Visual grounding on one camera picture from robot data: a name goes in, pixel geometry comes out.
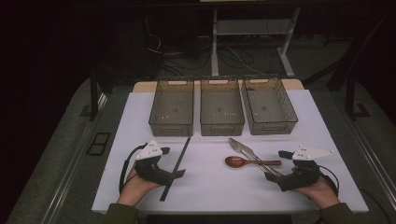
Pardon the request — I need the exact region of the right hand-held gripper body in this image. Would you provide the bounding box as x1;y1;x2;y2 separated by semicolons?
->
276;144;336;192

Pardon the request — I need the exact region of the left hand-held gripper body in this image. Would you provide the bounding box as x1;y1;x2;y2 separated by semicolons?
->
134;139;176;187

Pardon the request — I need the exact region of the metal knife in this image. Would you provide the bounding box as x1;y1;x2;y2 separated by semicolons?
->
237;142;285;178

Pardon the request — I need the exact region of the red-brown wooden spoon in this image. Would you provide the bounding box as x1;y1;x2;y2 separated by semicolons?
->
224;155;283;169

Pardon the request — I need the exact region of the clear brown plastic bin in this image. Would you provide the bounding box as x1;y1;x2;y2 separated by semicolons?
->
241;75;299;136
148;77;195;137
199;77;246;137

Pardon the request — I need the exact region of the metal fork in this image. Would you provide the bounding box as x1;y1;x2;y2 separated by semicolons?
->
228;137;281;177

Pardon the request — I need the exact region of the person's right hand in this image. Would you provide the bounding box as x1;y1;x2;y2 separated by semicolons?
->
292;173;341;210

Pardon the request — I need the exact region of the person's left hand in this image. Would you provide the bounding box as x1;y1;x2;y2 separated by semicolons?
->
117;167;163;207

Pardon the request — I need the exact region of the white table cover board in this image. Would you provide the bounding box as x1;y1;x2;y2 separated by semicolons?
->
92;89;369;216

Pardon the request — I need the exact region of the black upright stand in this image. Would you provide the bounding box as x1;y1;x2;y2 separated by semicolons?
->
78;66;108;122
345;75;372;121

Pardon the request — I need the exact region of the black slanted stand leg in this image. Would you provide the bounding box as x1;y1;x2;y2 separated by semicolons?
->
326;9;394;91

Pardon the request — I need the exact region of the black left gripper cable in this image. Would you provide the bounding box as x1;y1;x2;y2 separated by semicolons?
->
119;142;148;194

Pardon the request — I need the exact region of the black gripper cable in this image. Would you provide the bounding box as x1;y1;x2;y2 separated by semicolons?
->
119;142;148;194
318;164;340;197

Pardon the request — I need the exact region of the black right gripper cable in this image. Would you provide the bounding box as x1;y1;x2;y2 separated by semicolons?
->
318;164;340;197

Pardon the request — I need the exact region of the metal floor rail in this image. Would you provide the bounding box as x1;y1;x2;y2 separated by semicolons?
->
40;92;108;224
342;116;396;202

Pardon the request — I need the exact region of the white floor cable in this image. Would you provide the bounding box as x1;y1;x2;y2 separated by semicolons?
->
228;46;266;77

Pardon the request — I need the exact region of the black looped floor cable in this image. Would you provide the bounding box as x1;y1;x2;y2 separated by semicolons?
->
217;46;255;71

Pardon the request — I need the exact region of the white metal stand frame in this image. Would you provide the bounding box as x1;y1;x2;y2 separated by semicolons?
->
210;7;302;78

